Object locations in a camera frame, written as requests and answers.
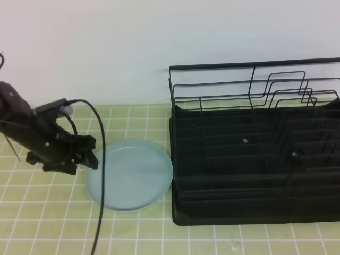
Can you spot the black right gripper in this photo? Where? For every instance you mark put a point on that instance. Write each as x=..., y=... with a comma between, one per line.
x=52, y=140

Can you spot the light blue round plate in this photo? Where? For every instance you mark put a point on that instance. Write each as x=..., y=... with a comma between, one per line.
x=137, y=173

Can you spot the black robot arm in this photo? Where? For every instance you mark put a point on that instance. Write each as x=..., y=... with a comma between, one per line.
x=11, y=98

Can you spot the black drip tray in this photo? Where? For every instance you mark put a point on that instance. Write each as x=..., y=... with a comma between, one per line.
x=255, y=166

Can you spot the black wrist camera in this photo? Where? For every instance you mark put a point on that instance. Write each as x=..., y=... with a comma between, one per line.
x=55, y=107

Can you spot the black wire dish rack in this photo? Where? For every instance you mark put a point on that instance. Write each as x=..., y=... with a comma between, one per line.
x=254, y=85

